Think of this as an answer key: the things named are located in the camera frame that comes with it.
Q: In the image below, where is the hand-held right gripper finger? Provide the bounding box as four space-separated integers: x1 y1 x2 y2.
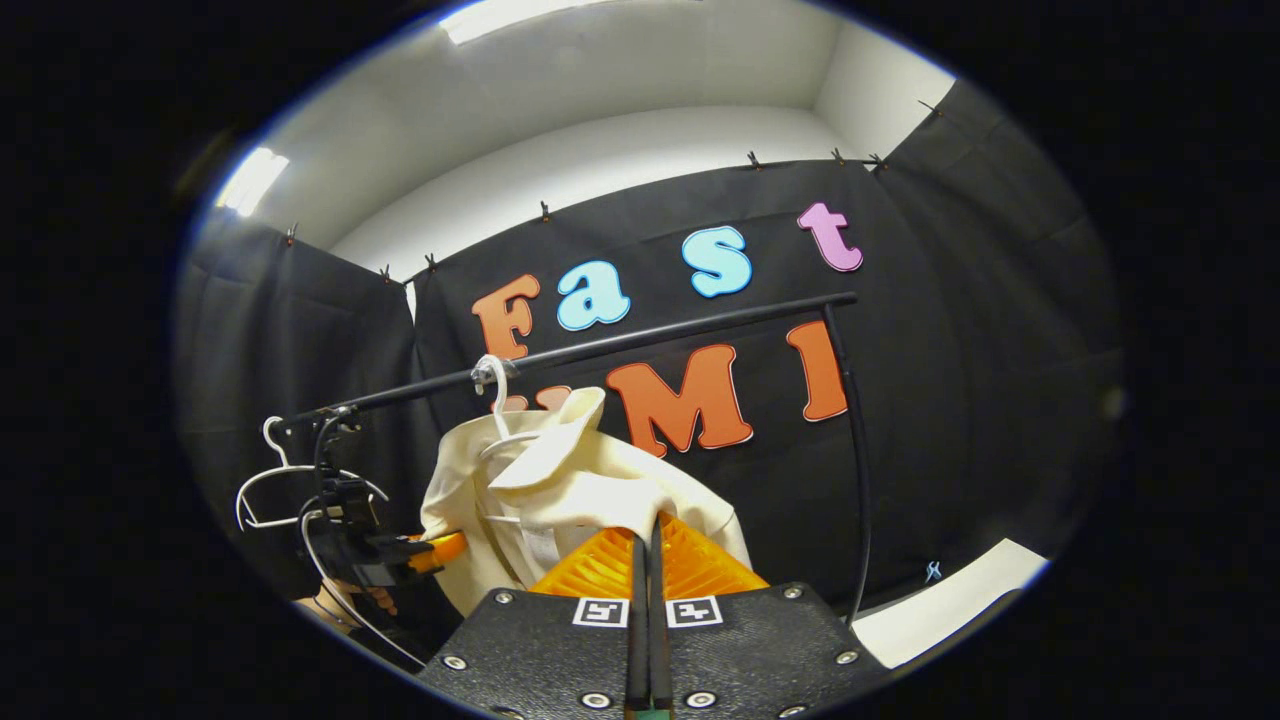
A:
415 520 651 720
650 512 891 720

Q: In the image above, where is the cream shirt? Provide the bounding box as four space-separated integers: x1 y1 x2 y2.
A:
420 387 753 616

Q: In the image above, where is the white plastic hanger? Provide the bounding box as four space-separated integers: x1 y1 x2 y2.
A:
235 415 391 531
470 355 546 463

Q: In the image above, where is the black clothes rack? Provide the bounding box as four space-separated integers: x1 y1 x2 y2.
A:
285 292 874 629

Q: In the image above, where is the white flat board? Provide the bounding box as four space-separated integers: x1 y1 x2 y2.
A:
850 538 1051 669

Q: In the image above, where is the row of black clips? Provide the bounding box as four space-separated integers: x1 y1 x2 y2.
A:
285 100 946 286

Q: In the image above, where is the ceiling light panel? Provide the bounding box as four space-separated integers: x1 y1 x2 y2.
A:
440 0 601 46
215 148 291 216

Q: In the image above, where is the black backdrop cloth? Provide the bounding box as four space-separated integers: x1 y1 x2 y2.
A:
175 80 1126 661

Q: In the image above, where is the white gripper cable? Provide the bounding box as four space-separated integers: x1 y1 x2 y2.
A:
300 510 431 669

